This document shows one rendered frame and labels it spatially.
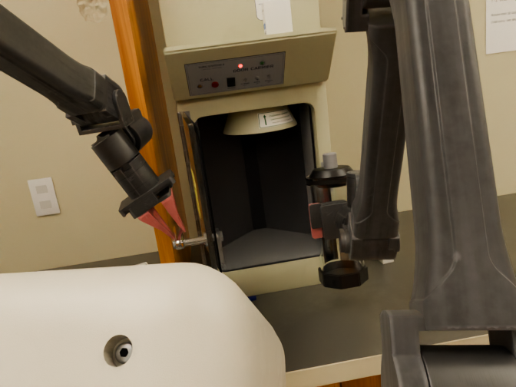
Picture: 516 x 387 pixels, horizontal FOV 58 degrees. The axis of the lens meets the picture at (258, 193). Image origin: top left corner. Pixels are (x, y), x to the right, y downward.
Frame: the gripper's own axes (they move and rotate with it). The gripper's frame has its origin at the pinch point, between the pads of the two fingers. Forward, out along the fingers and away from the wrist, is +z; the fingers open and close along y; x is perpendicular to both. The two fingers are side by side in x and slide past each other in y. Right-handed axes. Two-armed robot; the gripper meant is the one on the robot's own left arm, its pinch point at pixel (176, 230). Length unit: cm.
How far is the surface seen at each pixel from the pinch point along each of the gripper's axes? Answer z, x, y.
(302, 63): -10.0, -13.5, -37.1
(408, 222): 53, -47, -50
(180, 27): -28.2, -21.9, -21.4
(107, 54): -36, -67, -3
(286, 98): -4.7, -20.3, -32.1
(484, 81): 33, -58, -97
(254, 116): -4.8, -23.7, -24.7
